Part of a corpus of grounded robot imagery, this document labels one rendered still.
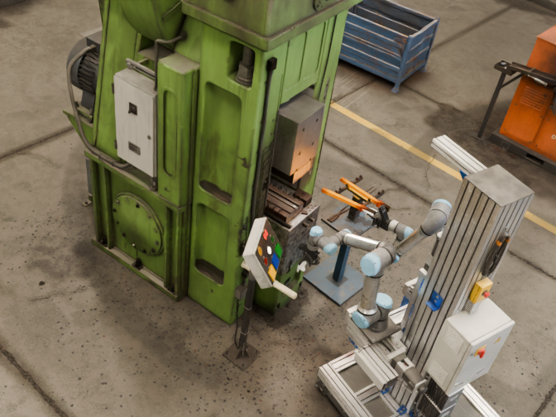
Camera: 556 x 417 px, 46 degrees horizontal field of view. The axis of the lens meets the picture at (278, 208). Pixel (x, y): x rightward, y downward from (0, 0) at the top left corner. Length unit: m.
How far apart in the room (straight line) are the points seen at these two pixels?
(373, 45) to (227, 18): 4.56
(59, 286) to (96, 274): 0.29
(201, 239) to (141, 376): 1.02
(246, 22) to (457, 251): 1.62
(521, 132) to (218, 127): 4.22
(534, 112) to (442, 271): 3.93
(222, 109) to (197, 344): 1.80
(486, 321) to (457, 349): 0.23
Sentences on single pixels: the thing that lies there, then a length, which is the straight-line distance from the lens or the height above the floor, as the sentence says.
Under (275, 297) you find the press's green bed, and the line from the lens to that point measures 4.97.
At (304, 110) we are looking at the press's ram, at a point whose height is 1.76.
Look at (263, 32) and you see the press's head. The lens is 3.48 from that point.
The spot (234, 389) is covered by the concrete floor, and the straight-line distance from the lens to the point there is 4.71.
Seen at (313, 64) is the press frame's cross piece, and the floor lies 1.97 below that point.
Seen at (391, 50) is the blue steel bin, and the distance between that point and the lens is 7.93.
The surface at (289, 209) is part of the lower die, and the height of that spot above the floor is 0.99.
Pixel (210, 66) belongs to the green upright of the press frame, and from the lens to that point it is 3.86.
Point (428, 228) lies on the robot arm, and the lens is 4.06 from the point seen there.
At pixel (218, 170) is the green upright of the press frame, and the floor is 1.30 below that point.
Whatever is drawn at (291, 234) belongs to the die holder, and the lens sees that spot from 4.51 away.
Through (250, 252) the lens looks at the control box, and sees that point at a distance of 3.88.
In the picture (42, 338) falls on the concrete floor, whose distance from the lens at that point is 5.03.
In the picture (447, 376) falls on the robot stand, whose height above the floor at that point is 0.88.
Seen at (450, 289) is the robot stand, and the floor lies 1.38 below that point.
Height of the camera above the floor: 3.93
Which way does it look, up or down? 41 degrees down
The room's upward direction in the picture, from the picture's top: 9 degrees clockwise
